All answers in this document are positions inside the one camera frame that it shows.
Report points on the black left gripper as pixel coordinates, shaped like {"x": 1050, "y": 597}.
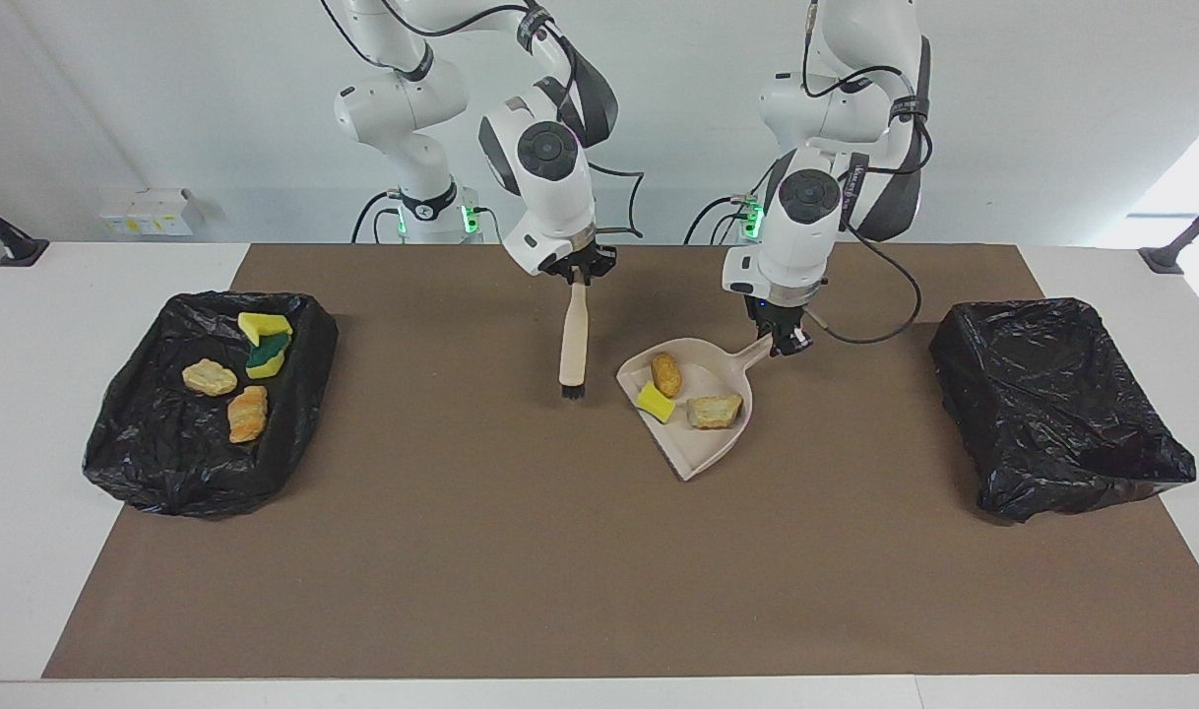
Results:
{"x": 779, "y": 315}

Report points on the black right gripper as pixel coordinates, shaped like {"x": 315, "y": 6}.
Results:
{"x": 585, "y": 264}

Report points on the pale jagged foam chunk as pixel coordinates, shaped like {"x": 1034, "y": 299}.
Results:
{"x": 715, "y": 411}

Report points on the brown rounded foam chunk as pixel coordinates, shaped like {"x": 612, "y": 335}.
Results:
{"x": 665, "y": 374}

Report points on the beige plastic dustpan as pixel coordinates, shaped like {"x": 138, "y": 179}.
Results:
{"x": 703, "y": 453}

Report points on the small green yellow sponge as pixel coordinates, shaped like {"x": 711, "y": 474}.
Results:
{"x": 656, "y": 402}

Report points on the yellow sponge chunk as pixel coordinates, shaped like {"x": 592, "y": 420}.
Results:
{"x": 263, "y": 325}

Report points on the notched yellow green sponge piece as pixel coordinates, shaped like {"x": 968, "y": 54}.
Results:
{"x": 268, "y": 359}

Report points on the beige foam chunk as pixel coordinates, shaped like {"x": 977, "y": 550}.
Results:
{"x": 248, "y": 416}
{"x": 210, "y": 378}

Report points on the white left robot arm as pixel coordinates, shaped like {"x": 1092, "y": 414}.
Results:
{"x": 787, "y": 261}

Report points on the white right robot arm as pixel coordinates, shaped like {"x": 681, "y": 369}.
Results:
{"x": 560, "y": 207}

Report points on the black bag lined bin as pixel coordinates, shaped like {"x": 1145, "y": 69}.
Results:
{"x": 1052, "y": 414}
{"x": 166, "y": 463}

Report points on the brown table mat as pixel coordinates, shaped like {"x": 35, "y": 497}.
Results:
{"x": 462, "y": 591}

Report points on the black camera stand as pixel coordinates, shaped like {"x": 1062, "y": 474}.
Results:
{"x": 19, "y": 248}
{"x": 1166, "y": 258}

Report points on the white wall outlet box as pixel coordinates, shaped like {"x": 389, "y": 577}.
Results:
{"x": 161, "y": 210}

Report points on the small white wall box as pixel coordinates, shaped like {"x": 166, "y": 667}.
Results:
{"x": 115, "y": 219}

